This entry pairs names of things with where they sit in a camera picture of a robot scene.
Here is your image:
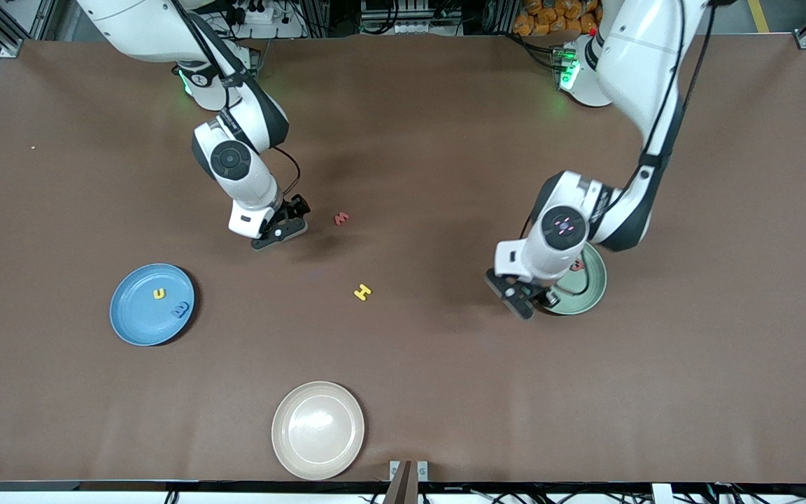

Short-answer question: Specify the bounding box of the pale green plate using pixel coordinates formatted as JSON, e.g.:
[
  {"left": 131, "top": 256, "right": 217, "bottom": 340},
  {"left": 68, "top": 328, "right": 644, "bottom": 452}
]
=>
[{"left": 543, "top": 241, "right": 608, "bottom": 316}]

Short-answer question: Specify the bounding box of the blue plate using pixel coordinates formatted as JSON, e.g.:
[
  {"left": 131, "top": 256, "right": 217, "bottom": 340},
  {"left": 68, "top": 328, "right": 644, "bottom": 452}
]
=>
[{"left": 109, "top": 263, "right": 196, "bottom": 347}]

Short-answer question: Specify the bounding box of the white power strip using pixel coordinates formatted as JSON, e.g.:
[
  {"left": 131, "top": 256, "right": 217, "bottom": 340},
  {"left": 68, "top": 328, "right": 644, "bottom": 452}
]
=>
[{"left": 228, "top": 0, "right": 306, "bottom": 39}]

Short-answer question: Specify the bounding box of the beige plate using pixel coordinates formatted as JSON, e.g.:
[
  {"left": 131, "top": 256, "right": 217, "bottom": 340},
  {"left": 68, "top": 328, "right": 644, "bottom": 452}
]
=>
[{"left": 271, "top": 381, "right": 366, "bottom": 481}]

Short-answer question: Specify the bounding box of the orange packets pile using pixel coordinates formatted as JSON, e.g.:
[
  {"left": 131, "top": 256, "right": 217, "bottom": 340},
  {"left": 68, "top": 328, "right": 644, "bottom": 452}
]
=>
[{"left": 513, "top": 0, "right": 603, "bottom": 37}]

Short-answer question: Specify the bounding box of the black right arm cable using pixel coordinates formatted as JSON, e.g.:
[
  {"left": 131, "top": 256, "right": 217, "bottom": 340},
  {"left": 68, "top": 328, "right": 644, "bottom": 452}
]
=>
[{"left": 169, "top": 0, "right": 302, "bottom": 204}]

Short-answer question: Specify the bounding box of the dark control box with cables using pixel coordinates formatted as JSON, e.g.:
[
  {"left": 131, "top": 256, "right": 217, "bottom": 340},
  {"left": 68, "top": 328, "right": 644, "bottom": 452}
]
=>
[{"left": 360, "top": 0, "right": 465, "bottom": 37}]

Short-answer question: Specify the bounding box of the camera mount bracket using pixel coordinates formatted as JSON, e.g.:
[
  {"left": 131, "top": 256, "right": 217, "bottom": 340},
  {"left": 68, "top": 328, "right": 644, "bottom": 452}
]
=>
[{"left": 389, "top": 459, "right": 430, "bottom": 504}]

